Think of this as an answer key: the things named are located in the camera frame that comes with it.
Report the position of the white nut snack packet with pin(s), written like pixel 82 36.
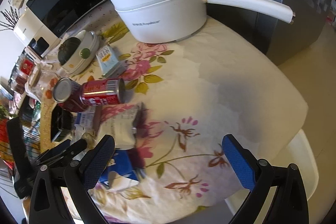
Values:
pixel 121 122

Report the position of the glass jar with tomatoes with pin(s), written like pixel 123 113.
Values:
pixel 40 84

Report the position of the white electric cooking pot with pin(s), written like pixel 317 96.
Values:
pixel 163 21

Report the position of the red label jar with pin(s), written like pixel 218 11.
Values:
pixel 27 66

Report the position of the red milk drink can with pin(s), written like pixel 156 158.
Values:
pixel 103 92

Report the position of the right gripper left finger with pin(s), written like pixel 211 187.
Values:
pixel 81 176

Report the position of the light blue small carton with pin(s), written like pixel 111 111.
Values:
pixel 108 62

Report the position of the floral tablecloth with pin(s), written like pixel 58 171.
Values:
pixel 193 92

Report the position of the white water dispenser appliance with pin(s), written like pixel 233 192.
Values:
pixel 37 38

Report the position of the black plastic food tray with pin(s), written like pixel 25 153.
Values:
pixel 61 123

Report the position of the blue barcode carton box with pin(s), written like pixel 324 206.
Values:
pixel 125 170

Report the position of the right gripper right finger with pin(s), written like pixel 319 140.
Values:
pixel 289 203

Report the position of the stacked white floral bowls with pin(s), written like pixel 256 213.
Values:
pixel 77 52

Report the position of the green ceramic spoon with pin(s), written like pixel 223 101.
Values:
pixel 85 53

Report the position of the dark green pumpkin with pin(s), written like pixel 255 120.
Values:
pixel 67 49

